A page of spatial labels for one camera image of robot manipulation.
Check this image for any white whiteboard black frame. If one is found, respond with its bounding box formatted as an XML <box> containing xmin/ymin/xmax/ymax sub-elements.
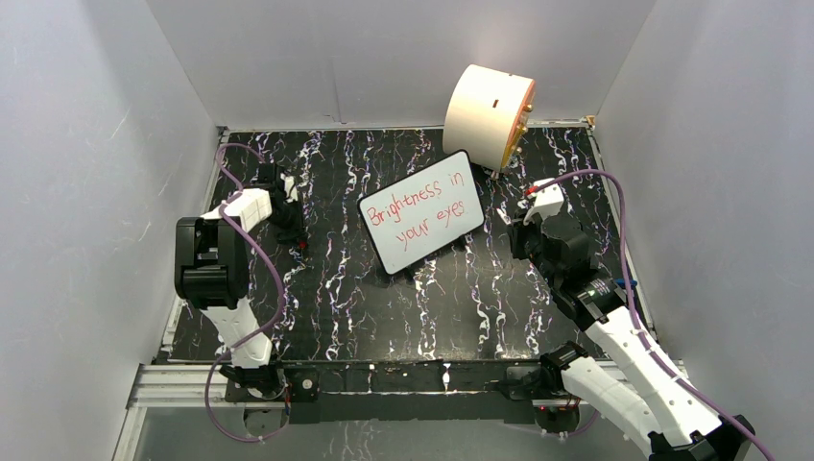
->
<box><xmin>357</xmin><ymin>150</ymin><xmax>485</xmax><ymax>276</ymax></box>

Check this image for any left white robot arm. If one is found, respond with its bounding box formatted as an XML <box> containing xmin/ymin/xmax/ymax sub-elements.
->
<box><xmin>174</xmin><ymin>163</ymin><xmax>307</xmax><ymax>400</ymax></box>

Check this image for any purple cable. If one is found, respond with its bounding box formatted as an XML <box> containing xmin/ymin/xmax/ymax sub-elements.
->
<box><xmin>525</xmin><ymin>169</ymin><xmax>778</xmax><ymax>461</ymax></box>
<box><xmin>203</xmin><ymin>143</ymin><xmax>291</xmax><ymax>444</ymax></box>

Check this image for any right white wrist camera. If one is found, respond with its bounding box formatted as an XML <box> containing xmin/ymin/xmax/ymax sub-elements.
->
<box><xmin>523</xmin><ymin>178</ymin><xmax>564</xmax><ymax>225</ymax></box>

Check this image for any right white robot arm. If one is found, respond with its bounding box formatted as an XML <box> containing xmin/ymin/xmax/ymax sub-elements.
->
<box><xmin>508</xmin><ymin>215</ymin><xmax>753</xmax><ymax>460</ymax></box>

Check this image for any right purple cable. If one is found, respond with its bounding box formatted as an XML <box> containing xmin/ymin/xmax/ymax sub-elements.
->
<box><xmin>525</xmin><ymin>169</ymin><xmax>778</xmax><ymax>461</ymax></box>

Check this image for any aluminium frame rail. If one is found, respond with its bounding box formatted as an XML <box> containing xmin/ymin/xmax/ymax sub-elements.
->
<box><xmin>127</xmin><ymin>363</ymin><xmax>700</xmax><ymax>410</ymax></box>

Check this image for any white cylindrical drum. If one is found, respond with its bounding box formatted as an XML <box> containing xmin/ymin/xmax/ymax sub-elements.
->
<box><xmin>443</xmin><ymin>64</ymin><xmax>537</xmax><ymax>176</ymax></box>

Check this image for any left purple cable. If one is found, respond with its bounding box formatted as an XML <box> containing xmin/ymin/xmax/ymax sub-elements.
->
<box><xmin>203</xmin><ymin>143</ymin><xmax>291</xmax><ymax>444</ymax></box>

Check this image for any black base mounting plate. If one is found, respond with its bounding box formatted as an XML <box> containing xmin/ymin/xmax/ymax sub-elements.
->
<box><xmin>219</xmin><ymin>359</ymin><xmax>581</xmax><ymax>432</ymax></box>

